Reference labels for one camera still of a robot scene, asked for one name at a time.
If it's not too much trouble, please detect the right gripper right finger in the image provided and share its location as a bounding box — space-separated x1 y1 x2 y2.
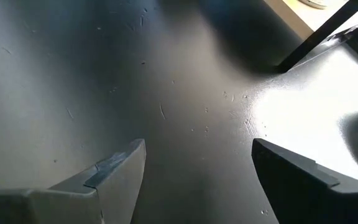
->
251 138 358 224

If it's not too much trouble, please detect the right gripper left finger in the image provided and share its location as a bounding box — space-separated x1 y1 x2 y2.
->
0 138 147 224

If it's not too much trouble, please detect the wooden shelf board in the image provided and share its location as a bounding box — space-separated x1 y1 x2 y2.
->
262 0 358 41

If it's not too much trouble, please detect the black table mat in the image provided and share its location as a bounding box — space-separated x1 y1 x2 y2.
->
0 0 358 224

